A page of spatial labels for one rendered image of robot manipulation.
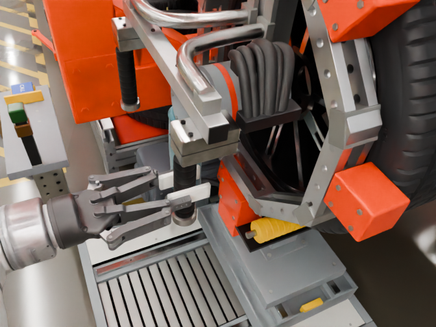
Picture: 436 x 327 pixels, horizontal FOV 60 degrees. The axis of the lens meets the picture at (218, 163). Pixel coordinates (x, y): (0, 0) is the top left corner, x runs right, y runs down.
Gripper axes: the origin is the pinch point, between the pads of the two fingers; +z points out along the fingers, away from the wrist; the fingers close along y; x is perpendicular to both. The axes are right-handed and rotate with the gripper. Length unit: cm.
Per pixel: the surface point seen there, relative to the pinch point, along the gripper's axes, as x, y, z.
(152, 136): -56, -74, 16
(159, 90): -24, -60, 15
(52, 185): -67, -73, -25
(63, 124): -83, -129, -15
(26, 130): -24, -53, -25
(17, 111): -17, -53, -25
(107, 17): 1, -60, 2
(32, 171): -39, -53, -27
